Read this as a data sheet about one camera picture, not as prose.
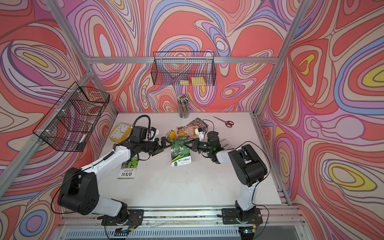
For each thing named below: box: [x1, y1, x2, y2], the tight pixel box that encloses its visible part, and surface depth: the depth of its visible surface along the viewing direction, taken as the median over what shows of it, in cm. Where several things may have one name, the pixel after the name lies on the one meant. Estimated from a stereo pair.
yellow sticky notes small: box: [180, 80, 189, 85], surface depth 84 cm
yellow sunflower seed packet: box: [167, 129, 177, 141], surface depth 107 cm
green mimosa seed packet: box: [117, 156, 139, 179], surface depth 90 cm
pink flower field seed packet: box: [186, 117, 209, 132], surface depth 114 cm
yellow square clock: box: [109, 123, 132, 143], surface depth 107 cm
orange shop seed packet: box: [176, 126, 189, 138], surface depth 110 cm
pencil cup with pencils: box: [177, 94, 190, 119], surface depth 110 cm
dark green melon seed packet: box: [171, 135, 192, 167], surface depth 86 cm
